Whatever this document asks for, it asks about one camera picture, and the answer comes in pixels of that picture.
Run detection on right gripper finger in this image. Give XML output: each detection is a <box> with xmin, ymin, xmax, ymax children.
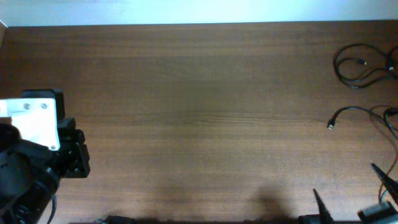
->
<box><xmin>371</xmin><ymin>163</ymin><xmax>397</xmax><ymax>204</ymax></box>
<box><xmin>313</xmin><ymin>189</ymin><xmax>335</xmax><ymax>224</ymax></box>

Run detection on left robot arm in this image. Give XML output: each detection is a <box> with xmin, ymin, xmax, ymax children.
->
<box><xmin>1</xmin><ymin>89</ymin><xmax>90</xmax><ymax>223</ymax></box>

